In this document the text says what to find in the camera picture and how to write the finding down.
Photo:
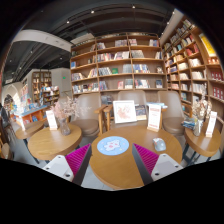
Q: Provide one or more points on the book standing behind picture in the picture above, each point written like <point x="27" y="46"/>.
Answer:
<point x="140" y="112"/>

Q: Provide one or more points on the beige armchair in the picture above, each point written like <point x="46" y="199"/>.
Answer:
<point x="88" y="118"/>
<point x="173" y="116"/>
<point x="139" y="98"/>

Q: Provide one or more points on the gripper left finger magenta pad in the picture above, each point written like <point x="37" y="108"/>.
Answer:
<point x="71" y="167"/>

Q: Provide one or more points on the white sign on table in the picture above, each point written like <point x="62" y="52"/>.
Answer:
<point x="211" y="124"/>
<point x="51" y="120"/>

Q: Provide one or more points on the beige armchair left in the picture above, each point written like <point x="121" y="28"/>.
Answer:
<point x="88" y="118"/>

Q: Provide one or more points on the round wooden right table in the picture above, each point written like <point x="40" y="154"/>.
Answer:
<point x="203" y="145"/>

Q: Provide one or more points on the beige armchair middle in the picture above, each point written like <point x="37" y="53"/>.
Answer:
<point x="139" y="98"/>

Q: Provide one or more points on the glass vase with pink flowers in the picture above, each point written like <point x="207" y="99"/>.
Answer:
<point x="62" y="111"/>

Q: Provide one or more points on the beige armchair right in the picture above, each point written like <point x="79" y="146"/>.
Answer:
<point x="173" y="116"/>

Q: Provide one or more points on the vase with dried flowers right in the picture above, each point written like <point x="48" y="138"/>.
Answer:
<point x="201" y="110"/>

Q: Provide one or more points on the small wooden table far left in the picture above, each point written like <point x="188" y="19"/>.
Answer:
<point x="30" y="129"/>

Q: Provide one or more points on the large wooden bookshelf centre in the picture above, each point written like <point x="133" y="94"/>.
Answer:
<point x="118" y="62"/>

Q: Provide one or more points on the white sign with wooden base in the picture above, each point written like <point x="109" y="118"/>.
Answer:
<point x="154" y="117"/>

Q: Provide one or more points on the round blue mouse pad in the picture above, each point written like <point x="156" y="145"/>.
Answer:
<point x="113" y="145"/>

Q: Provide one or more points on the white framed picture card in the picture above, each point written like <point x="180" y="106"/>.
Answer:
<point x="124" y="111"/>

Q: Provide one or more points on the white sign on right table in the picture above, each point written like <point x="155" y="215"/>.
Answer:
<point x="211" y="124"/>

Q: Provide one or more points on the orange display book table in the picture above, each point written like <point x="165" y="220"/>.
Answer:
<point x="33" y="115"/>

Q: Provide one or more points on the wooden bookshelf right wall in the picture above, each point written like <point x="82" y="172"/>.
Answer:
<point x="191" y="62"/>

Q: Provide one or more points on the white sign on left table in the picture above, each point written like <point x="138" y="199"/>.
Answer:
<point x="51" y="120"/>

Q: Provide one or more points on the stack of books right table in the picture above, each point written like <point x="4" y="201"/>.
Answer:
<point x="189" y="123"/>

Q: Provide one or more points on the round wooden left table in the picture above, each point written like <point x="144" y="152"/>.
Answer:
<point x="46" y="144"/>

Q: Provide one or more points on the distant wooden bookshelf left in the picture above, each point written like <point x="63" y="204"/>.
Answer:
<point x="43" y="91"/>

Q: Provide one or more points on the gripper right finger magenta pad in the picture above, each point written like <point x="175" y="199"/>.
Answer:
<point x="153" y="166"/>

